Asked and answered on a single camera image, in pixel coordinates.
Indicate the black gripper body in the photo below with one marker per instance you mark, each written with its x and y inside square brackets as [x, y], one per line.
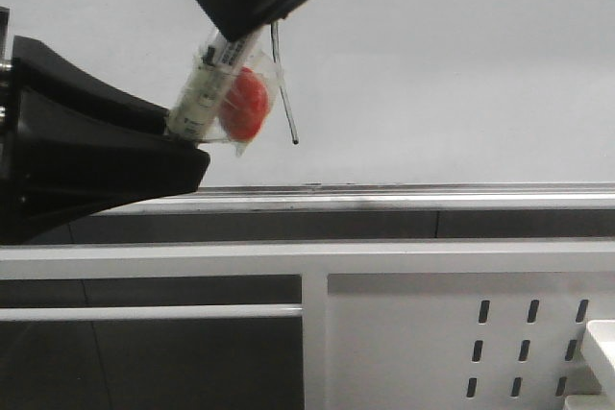
[4, 74]

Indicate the white dry-erase marker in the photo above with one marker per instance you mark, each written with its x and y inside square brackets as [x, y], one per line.
[215, 67]

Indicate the red round magnet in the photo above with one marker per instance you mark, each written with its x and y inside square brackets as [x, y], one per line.
[245, 107]

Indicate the white metal whiteboard stand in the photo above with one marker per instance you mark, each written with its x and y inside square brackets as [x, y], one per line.
[347, 325]

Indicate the white plastic bin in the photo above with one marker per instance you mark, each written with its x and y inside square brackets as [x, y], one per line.
[599, 357]

